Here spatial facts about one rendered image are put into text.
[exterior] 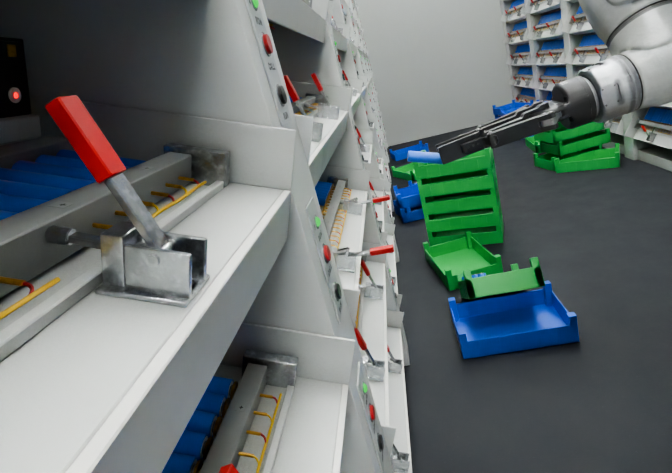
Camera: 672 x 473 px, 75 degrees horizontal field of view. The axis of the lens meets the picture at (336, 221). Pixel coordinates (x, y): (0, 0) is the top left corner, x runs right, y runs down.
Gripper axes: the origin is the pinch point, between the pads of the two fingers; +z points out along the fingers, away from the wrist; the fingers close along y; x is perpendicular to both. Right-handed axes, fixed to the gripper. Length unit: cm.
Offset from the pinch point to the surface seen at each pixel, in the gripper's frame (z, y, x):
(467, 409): 16, -11, 62
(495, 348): 5, -29, 62
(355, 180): 22.4, -30.0, 5.3
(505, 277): -4, -37, 47
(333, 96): 19.6, -30.0, -15.0
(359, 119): 22, -100, -2
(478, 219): -8, -101, 54
